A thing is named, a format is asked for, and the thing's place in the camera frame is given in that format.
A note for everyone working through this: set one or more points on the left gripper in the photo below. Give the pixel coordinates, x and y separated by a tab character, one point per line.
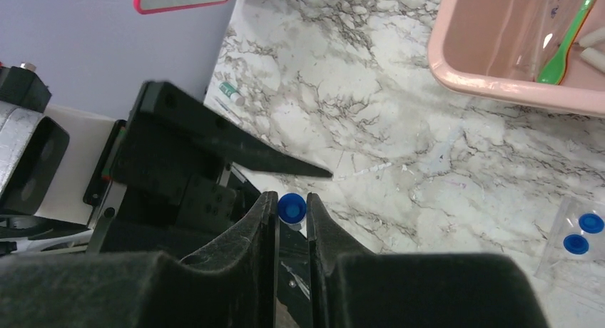
159	193

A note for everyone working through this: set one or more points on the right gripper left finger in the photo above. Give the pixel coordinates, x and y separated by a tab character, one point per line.
230	282

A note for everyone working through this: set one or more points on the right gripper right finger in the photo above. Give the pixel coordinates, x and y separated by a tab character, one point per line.
354	287

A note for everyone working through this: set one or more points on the small green labelled tube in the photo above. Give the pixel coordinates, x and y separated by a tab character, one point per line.
231	92

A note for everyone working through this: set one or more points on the two blue capped vials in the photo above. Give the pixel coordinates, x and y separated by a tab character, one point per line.
572	257

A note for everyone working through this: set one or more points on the pink plastic bin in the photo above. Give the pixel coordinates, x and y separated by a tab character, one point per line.
496	49

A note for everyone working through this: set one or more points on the white tubing pieces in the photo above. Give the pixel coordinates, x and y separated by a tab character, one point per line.
589	54

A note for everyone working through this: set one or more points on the green red yellow stirring rods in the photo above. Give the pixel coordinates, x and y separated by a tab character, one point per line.
561	25

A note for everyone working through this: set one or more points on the bundle of clear pipettes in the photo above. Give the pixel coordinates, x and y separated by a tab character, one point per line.
527	53

